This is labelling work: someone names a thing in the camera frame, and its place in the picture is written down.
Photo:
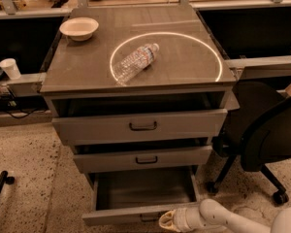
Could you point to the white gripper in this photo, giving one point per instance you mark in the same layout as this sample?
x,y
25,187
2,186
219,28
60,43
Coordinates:
x,y
188,217

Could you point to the grey bottom drawer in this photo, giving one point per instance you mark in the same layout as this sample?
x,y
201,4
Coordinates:
x,y
140,195

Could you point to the grey drawer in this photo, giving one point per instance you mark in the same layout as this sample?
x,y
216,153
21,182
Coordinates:
x,y
80,122
140,195
142,155

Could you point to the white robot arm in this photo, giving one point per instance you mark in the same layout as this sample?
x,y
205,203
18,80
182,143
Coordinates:
x,y
211,215

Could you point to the grey middle drawer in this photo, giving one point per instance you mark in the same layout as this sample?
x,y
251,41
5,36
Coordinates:
x,y
142,155

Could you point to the grey top drawer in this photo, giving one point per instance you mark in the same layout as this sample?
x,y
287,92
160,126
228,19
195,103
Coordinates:
x,y
80,122

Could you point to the grey drawer cabinet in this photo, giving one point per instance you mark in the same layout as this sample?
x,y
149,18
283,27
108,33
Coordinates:
x,y
188,65

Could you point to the black office chair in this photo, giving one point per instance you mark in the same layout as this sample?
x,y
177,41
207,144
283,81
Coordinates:
x,y
258,133

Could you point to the clear plastic water bottle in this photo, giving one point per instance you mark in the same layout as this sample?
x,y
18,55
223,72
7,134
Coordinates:
x,y
134,63

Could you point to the white bowl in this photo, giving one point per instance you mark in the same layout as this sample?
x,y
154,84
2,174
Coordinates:
x,y
79,28

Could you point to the white paper cup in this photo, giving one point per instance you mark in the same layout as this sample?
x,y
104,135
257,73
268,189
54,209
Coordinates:
x,y
9,66

